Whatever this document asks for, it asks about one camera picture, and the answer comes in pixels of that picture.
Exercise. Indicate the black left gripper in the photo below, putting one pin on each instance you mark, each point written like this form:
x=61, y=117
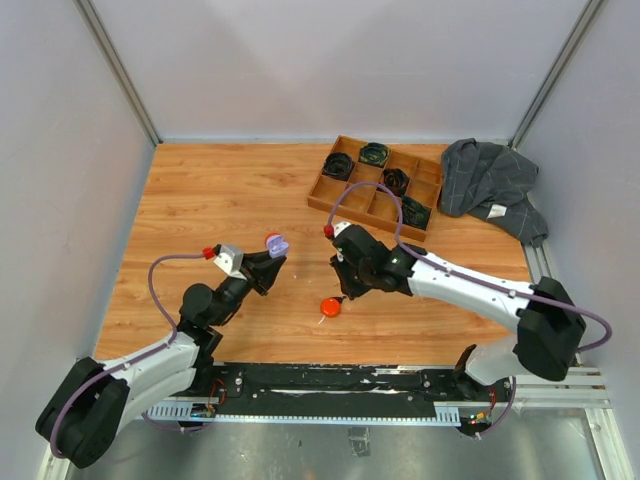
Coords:
x=261, y=271

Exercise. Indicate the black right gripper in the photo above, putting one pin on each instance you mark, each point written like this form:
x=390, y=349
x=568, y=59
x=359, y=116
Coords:
x=353, y=290

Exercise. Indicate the purple earbud case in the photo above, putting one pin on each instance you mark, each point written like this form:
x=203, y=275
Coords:
x=277, y=247

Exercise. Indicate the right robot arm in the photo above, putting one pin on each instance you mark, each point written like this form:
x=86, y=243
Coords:
x=545, y=331

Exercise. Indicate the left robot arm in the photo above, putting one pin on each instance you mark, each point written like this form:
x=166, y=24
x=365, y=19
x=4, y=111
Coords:
x=96, y=400

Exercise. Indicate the dark green rolled belt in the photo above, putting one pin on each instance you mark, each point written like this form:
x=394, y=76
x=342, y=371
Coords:
x=415, y=214

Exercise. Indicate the wooden compartment tray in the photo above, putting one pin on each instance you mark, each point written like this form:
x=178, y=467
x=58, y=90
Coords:
x=355, y=198

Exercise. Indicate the dark red rolled belt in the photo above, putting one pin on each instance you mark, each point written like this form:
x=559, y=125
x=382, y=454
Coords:
x=396, y=180

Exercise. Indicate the grey crumpled cloth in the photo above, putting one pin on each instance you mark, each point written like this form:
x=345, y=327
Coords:
x=491, y=182

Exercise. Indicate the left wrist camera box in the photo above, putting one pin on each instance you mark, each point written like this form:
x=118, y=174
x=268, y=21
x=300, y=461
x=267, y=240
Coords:
x=229, y=260

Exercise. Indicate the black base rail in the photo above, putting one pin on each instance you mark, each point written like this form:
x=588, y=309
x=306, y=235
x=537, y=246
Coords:
x=323, y=393

